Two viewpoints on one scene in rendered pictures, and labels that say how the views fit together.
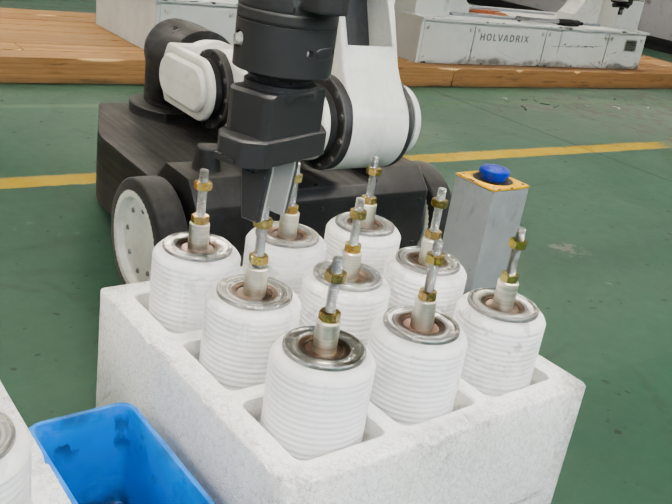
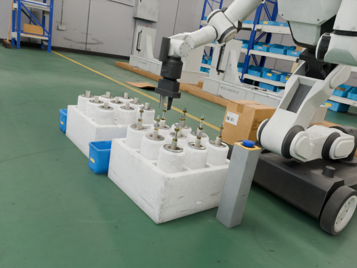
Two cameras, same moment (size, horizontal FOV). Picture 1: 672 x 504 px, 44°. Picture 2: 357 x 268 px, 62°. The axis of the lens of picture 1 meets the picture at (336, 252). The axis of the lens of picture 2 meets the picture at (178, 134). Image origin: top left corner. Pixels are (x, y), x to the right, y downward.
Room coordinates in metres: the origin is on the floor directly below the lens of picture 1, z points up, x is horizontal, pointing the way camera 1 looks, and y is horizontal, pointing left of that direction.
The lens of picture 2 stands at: (0.78, -1.20, 0.61)
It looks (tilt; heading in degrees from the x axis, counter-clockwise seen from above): 16 degrees down; 88
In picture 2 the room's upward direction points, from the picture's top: 11 degrees clockwise
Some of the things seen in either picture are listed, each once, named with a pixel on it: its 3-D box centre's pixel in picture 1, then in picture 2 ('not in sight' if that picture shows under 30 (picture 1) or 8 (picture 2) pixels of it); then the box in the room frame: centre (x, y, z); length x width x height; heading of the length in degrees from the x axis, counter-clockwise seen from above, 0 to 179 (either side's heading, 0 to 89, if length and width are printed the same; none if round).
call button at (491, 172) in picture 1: (493, 174); (248, 143); (1.06, -0.19, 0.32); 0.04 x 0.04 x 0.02
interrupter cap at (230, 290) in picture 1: (254, 292); (161, 126); (0.74, 0.07, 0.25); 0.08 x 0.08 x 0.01
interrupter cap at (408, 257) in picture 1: (427, 261); (196, 145); (0.89, -0.11, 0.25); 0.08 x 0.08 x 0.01
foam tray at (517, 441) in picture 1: (326, 403); (171, 170); (0.81, -0.02, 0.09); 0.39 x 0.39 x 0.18; 40
